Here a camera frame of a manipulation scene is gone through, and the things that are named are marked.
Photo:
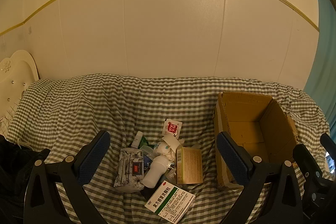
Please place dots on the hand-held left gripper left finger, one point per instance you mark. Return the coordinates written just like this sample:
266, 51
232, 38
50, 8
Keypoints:
95, 154

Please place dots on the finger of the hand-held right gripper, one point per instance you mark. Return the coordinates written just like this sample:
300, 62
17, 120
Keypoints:
308, 163
329, 145

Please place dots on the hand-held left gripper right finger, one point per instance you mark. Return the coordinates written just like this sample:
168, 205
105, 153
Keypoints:
232, 158

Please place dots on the grey white toothpaste tube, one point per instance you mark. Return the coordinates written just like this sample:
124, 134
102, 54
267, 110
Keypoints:
137, 138

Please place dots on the brown cardboard box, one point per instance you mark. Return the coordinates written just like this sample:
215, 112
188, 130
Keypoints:
249, 113

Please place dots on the white tape roll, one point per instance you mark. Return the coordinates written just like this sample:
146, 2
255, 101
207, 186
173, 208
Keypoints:
170, 140

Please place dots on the floral tissue pack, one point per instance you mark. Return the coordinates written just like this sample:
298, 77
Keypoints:
126, 169

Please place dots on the yellow paper box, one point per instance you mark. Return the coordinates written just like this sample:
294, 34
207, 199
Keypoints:
190, 166

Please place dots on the grey white checked blanket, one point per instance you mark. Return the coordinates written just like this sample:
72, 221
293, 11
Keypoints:
78, 108

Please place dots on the clear plastic container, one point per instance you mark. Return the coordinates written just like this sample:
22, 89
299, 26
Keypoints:
147, 152

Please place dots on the green plastic item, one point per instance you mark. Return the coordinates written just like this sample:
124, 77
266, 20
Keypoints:
145, 140

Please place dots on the white plastic bottle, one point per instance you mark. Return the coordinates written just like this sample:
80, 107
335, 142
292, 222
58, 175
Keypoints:
155, 171

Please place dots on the white plush toy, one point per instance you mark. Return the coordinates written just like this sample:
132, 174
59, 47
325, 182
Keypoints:
161, 150

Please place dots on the red white sachet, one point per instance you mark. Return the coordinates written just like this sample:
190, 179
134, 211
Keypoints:
172, 129

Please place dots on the green white medicine box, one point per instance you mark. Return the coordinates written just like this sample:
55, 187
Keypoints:
170, 200

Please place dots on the dark cloth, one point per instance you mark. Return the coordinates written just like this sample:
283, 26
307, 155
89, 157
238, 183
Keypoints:
13, 161

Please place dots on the teal curtain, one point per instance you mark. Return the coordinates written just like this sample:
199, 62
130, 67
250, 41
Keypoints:
325, 56

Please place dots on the cream tufted headboard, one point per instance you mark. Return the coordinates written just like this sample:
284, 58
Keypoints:
13, 77

